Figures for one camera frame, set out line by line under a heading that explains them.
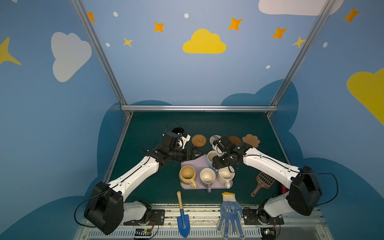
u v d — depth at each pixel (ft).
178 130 3.23
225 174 2.90
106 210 1.30
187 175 2.89
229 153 2.04
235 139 3.44
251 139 3.48
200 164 3.03
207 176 2.87
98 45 2.67
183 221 2.40
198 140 3.42
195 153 2.26
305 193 1.39
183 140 2.32
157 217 2.42
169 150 2.05
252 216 2.43
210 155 2.83
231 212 2.50
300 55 2.84
